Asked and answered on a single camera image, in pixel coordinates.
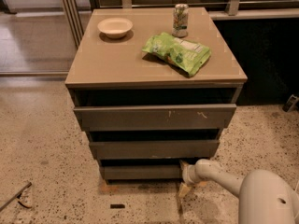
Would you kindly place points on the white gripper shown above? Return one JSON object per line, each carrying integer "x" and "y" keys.
{"x": 189, "y": 174}

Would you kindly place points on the grey bottom drawer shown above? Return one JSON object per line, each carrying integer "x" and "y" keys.
{"x": 141, "y": 172}

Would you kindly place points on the grey drawer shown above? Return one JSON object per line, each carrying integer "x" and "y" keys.
{"x": 154, "y": 117}
{"x": 141, "y": 172}
{"x": 153, "y": 149}

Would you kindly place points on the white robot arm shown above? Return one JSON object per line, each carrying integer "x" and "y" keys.
{"x": 263, "y": 197}

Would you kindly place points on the grey middle drawer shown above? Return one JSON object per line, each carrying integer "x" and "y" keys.
{"x": 153, "y": 149}

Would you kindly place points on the grey drawer cabinet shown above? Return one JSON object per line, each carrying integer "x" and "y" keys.
{"x": 117, "y": 72}

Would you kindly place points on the grey top drawer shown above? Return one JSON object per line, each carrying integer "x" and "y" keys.
{"x": 154, "y": 117}

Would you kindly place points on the small black floor object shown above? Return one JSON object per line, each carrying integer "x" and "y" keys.
{"x": 117, "y": 206}

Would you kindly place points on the green chip bag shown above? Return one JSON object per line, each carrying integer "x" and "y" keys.
{"x": 186, "y": 55}

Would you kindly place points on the dark device on floor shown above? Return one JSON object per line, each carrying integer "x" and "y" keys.
{"x": 291, "y": 103}

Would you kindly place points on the white paper bowl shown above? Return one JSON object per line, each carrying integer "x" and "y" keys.
{"x": 115, "y": 28}

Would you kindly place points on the white drink can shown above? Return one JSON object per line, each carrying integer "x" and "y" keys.
{"x": 180, "y": 20}

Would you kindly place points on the metal strip on floor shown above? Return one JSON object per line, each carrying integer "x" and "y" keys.
{"x": 15, "y": 196}

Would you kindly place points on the sliding door frame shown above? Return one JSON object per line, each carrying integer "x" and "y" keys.
{"x": 73, "y": 18}

